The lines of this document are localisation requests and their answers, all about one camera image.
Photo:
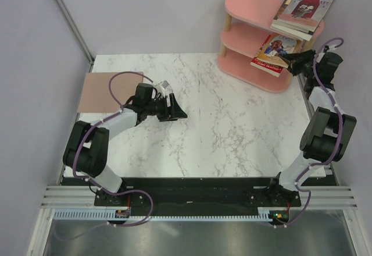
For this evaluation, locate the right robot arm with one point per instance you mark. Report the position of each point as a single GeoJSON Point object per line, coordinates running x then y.
{"type": "Point", "coordinates": [330, 128]}

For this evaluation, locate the tan Othello book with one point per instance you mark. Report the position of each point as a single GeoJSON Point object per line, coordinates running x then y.
{"type": "Point", "coordinates": [278, 45]}

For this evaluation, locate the pink Shakespeare story book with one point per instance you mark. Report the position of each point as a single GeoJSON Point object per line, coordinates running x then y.
{"type": "Point", "coordinates": [306, 14]}

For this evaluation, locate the white slotted cable duct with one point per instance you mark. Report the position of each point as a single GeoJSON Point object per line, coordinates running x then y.
{"type": "Point", "coordinates": [132, 215]}

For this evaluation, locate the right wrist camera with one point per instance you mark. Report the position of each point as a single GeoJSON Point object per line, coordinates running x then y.
{"type": "Point", "coordinates": [328, 48]}

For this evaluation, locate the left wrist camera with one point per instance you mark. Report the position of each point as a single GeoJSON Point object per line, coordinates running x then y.
{"type": "Point", "coordinates": [164, 88]}

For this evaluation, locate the red Treehouse book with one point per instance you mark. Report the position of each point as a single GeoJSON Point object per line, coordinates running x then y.
{"type": "Point", "coordinates": [275, 70]}

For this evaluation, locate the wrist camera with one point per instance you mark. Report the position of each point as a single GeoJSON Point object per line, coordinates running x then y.
{"type": "Point", "coordinates": [164, 88]}
{"type": "Point", "coordinates": [328, 48]}

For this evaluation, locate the pink three-tier shelf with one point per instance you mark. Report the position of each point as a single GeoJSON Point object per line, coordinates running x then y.
{"type": "Point", "coordinates": [246, 27]}

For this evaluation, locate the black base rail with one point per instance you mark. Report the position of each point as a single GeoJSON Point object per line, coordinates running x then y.
{"type": "Point", "coordinates": [253, 192]}

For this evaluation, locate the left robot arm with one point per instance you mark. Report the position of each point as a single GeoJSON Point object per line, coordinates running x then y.
{"type": "Point", "coordinates": [86, 152]}

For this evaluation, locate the brown cardboard file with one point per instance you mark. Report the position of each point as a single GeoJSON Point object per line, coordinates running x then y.
{"type": "Point", "coordinates": [96, 97]}

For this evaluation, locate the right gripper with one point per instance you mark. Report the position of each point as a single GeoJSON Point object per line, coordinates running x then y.
{"type": "Point", "coordinates": [296, 59]}

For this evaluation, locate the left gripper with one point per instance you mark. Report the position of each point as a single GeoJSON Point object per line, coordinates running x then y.
{"type": "Point", "coordinates": [176, 112]}

